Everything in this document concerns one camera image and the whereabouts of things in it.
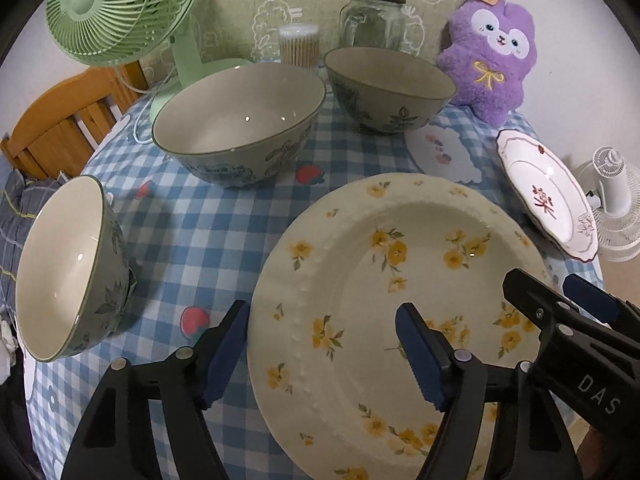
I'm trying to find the cotton swab container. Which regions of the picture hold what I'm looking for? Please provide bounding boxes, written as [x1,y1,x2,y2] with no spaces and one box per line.
[278,23,321,69]

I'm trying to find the glass jar with lid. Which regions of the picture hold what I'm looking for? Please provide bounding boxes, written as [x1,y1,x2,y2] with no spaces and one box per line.
[339,0,408,53]

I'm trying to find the red floral white plate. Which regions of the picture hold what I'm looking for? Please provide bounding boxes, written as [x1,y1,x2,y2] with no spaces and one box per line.
[496,129,599,262]

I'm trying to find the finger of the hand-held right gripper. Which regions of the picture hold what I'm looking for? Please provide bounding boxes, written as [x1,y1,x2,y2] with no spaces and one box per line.
[562,275,640,342]
[502,268,640,441]

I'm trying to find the white crumpled cloth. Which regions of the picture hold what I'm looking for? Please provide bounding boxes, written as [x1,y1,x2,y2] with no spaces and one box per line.
[0,320,21,391]

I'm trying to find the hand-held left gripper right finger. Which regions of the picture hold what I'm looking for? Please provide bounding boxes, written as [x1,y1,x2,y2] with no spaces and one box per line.
[395,302,583,480]

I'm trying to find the white fan power cable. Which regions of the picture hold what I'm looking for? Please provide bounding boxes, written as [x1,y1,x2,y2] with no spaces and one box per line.
[114,62,173,145]

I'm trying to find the yellow floral cream plate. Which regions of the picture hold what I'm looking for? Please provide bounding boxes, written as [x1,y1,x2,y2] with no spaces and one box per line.
[246,174,561,480]

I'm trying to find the blue checkered tablecloth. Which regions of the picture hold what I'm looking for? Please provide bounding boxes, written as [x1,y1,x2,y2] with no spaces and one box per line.
[22,67,606,480]

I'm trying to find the large blue floral bowl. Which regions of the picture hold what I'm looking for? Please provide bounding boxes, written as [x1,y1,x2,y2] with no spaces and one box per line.
[151,63,327,189]

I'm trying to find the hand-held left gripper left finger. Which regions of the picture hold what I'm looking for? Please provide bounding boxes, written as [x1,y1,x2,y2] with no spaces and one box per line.
[60,300,251,480]

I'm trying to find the wooden bed headboard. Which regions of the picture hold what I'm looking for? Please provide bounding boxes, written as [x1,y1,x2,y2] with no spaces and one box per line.
[0,67,151,181]

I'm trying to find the dark-rimmed floral ceramic bowl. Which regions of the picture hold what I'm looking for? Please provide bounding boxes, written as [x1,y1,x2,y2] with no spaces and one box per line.
[322,47,457,136]

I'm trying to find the purple plush toy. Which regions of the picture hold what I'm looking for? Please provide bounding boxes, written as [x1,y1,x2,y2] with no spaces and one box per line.
[436,0,538,128]

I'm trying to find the green-rimmed floral ceramic bowl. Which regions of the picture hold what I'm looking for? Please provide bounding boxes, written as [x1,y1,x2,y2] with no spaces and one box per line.
[15,175,137,363]

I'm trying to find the grey plaid blanket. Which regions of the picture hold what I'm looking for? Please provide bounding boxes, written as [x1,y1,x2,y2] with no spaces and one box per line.
[0,167,66,311]

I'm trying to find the green desk fan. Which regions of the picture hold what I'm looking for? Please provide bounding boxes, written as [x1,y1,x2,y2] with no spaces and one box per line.
[45,0,251,126]

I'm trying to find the white floor fan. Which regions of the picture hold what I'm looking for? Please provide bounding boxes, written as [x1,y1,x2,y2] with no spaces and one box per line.
[575,146,640,262]

